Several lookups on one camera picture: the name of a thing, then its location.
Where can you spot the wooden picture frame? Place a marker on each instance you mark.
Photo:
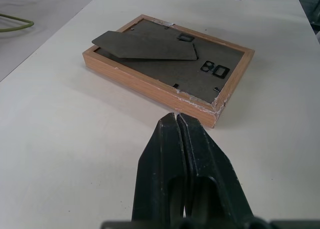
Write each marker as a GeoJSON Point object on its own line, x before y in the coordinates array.
{"type": "Point", "coordinates": [172, 64]}

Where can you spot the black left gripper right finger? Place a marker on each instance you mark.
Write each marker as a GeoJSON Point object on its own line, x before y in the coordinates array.
{"type": "Point", "coordinates": [212, 169]}

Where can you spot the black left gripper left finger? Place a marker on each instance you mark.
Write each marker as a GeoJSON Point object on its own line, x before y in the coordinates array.
{"type": "Point", "coordinates": [155, 164]}

